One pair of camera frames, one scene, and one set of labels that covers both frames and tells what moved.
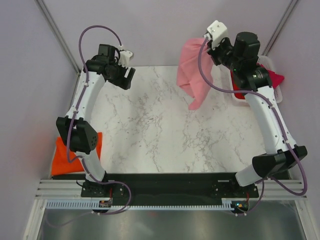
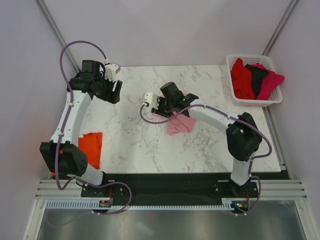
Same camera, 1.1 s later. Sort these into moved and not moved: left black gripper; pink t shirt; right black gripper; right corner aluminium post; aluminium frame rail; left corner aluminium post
Moved: left black gripper; pink t shirt; right black gripper
Not moved: left corner aluminium post; aluminium frame rail; right corner aluminium post
